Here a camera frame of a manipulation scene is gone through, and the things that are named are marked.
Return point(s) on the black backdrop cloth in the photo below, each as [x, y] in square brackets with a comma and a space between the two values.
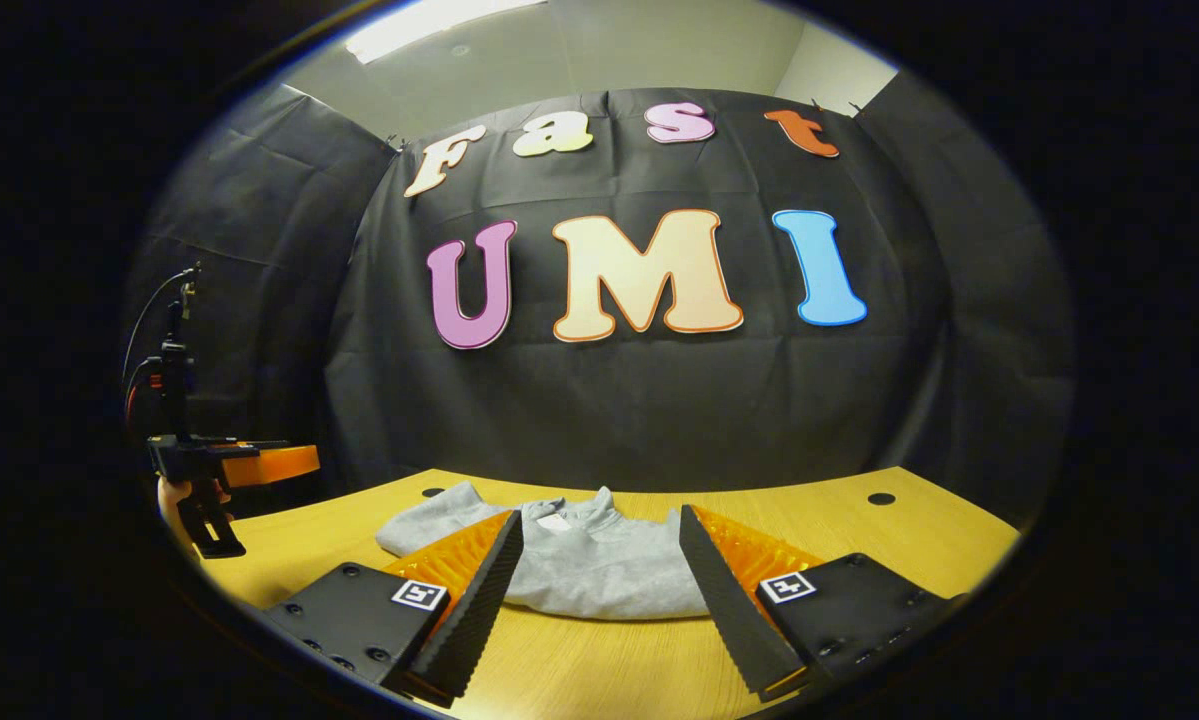
[659, 400]

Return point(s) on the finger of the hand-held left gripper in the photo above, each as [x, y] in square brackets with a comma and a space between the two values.
[279, 465]

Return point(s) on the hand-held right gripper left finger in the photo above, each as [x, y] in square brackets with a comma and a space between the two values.
[484, 615]

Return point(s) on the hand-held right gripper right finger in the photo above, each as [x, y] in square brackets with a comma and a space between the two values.
[729, 615]

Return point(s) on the grey sweatshirt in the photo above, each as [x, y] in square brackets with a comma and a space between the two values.
[599, 570]

